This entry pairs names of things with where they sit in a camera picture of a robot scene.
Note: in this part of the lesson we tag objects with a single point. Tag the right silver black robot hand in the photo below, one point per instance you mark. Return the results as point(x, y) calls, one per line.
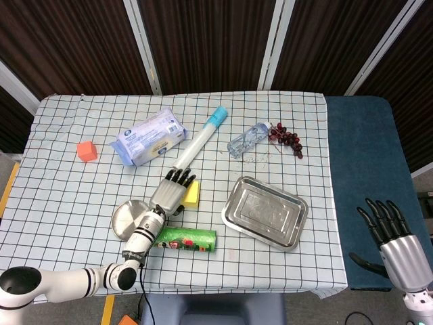
point(402, 260)

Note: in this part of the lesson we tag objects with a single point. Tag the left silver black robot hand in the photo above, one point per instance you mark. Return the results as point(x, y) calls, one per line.
point(169, 194)

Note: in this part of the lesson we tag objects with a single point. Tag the yellow cube block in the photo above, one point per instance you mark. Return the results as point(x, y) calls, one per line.
point(193, 198)

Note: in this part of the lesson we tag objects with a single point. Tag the green chips can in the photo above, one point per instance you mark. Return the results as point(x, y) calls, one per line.
point(189, 238)

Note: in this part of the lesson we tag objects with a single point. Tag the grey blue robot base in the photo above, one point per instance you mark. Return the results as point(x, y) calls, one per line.
point(216, 309)

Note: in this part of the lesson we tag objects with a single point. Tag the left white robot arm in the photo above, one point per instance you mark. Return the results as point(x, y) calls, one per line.
point(142, 237)

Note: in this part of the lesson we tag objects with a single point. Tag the round steel plate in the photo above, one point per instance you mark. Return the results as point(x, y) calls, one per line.
point(125, 220)

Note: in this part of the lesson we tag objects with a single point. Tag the black equipment box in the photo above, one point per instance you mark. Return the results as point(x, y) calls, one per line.
point(427, 210)

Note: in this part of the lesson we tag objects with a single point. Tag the pale blue tissue pack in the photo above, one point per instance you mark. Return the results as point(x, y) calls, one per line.
point(149, 137)

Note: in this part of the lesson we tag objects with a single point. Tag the plastic wrap roll blue cap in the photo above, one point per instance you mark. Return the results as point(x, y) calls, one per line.
point(201, 137)

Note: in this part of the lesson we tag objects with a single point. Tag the orange cube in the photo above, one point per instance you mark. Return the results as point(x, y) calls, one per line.
point(86, 152)

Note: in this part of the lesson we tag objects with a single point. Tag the clear plastic water bottle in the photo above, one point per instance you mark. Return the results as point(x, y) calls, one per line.
point(248, 140)

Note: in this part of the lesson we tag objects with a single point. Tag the rectangular steel tray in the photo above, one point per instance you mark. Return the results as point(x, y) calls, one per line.
point(265, 213)

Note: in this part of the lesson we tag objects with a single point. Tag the teal table mat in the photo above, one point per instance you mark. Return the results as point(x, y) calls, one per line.
point(362, 169)

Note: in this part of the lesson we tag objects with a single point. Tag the white black-checked tablecloth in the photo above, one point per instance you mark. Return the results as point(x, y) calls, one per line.
point(67, 203)

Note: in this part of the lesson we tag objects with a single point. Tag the dark red grape bunch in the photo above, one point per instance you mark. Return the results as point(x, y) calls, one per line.
point(285, 137)

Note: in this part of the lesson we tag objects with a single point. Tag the yellow floor tape strip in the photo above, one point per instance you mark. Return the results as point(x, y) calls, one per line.
point(107, 309)

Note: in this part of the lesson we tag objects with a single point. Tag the orange floor object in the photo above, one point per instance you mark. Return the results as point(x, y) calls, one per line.
point(128, 320)

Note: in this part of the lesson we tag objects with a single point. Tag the brown ribbed partition panel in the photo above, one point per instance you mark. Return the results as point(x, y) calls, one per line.
point(209, 44)
point(67, 44)
point(412, 84)
point(321, 44)

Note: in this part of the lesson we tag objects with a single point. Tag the white partition frame post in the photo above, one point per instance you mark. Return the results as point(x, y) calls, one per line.
point(17, 86)
point(272, 44)
point(385, 44)
point(143, 47)

